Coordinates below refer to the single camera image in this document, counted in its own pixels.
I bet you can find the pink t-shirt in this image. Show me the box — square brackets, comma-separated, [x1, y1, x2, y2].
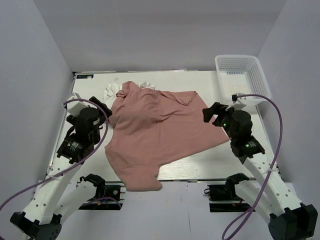
[105, 81, 229, 192]

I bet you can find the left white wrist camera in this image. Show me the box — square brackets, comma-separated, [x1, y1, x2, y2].
[65, 92, 88, 117]

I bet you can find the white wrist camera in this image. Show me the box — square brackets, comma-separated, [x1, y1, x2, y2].
[226, 93, 251, 111]
[65, 92, 88, 117]

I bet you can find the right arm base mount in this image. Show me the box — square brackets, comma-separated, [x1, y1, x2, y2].
[203, 184, 250, 213]

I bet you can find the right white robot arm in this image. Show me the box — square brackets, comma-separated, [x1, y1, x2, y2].
[202, 102, 318, 240]

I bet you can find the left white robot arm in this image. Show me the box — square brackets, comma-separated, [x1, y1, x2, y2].
[10, 94, 112, 240]

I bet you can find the white t-shirt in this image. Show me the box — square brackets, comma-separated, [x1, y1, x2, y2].
[103, 82, 156, 107]

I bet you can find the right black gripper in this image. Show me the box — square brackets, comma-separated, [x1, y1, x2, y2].
[202, 102, 241, 141]

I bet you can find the white plastic mesh basket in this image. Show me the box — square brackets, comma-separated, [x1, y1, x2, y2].
[215, 54, 272, 104]

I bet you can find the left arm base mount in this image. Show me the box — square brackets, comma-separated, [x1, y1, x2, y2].
[79, 182, 127, 211]

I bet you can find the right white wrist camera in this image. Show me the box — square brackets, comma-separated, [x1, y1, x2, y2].
[226, 93, 251, 111]

